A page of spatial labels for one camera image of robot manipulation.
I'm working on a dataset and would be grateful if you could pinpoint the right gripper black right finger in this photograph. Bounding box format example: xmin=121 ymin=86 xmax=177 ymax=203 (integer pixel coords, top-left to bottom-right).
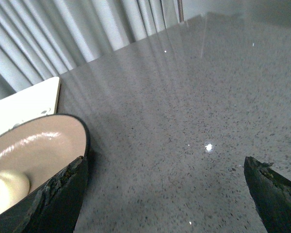
xmin=244 ymin=156 xmax=291 ymax=233

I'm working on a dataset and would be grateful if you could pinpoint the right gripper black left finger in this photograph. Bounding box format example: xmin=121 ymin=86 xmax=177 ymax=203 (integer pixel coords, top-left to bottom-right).
xmin=0 ymin=156 xmax=88 ymax=233

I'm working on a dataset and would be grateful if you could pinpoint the white steamed bun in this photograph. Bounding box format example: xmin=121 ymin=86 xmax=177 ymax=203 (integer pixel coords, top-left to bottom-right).
xmin=0 ymin=170 xmax=30 ymax=214

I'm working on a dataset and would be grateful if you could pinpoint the beige plate with black rim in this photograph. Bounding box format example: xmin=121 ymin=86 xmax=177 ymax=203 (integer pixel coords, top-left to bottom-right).
xmin=0 ymin=115 xmax=90 ymax=194

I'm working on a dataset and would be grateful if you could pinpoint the white plastic tray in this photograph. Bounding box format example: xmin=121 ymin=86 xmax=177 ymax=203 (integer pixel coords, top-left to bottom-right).
xmin=0 ymin=77 xmax=61 ymax=135

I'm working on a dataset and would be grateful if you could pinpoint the grey pleated curtain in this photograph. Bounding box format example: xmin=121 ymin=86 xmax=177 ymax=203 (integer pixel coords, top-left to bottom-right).
xmin=0 ymin=0 xmax=178 ymax=99

